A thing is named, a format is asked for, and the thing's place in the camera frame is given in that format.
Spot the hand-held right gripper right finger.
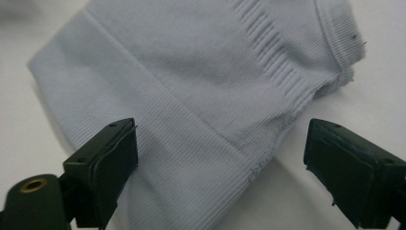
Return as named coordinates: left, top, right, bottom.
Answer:
left=303, top=118, right=406, bottom=230

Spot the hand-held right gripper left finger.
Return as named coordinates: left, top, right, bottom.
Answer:
left=62, top=117, right=140, bottom=230

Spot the light blue tank top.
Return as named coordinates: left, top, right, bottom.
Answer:
left=27, top=0, right=368, bottom=230

